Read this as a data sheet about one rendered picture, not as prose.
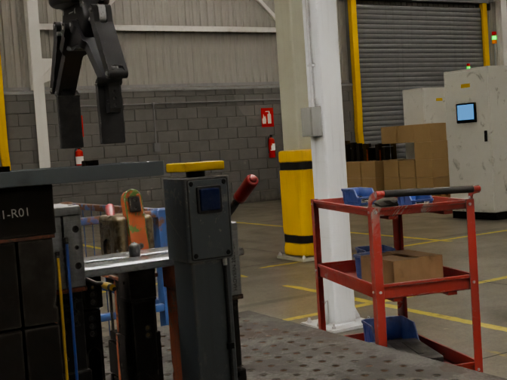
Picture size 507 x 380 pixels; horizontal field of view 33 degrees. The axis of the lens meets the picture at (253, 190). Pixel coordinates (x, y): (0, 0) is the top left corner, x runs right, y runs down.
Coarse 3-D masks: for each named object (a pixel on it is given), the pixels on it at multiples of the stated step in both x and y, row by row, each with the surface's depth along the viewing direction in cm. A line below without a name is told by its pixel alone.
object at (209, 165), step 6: (186, 162) 115; (192, 162) 112; (198, 162) 112; (204, 162) 112; (210, 162) 113; (216, 162) 113; (222, 162) 113; (168, 168) 115; (174, 168) 113; (180, 168) 112; (186, 168) 111; (192, 168) 111; (198, 168) 112; (204, 168) 112; (210, 168) 113; (216, 168) 113; (222, 168) 114; (186, 174) 114; (192, 174) 114; (198, 174) 114; (204, 174) 115
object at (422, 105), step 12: (408, 96) 1526; (420, 96) 1502; (432, 96) 1510; (444, 96) 1527; (408, 108) 1529; (420, 108) 1504; (432, 108) 1510; (444, 108) 1527; (408, 120) 1532; (420, 120) 1507; (432, 120) 1510; (444, 120) 1527; (408, 144) 1537; (408, 156) 1539
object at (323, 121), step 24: (312, 0) 520; (312, 24) 523; (336, 24) 526; (312, 48) 525; (336, 48) 526; (312, 72) 527; (336, 72) 526; (312, 96) 526; (336, 96) 526; (312, 120) 520; (336, 120) 527; (312, 144) 533; (336, 144) 527; (312, 168) 536; (336, 168) 527; (336, 192) 527; (336, 216) 527; (336, 240) 528; (336, 288) 528; (336, 312) 528
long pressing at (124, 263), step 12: (144, 252) 151; (156, 252) 150; (240, 252) 147; (84, 264) 140; (96, 264) 139; (108, 264) 135; (120, 264) 135; (132, 264) 136; (144, 264) 137; (156, 264) 138; (168, 264) 139; (96, 276) 133
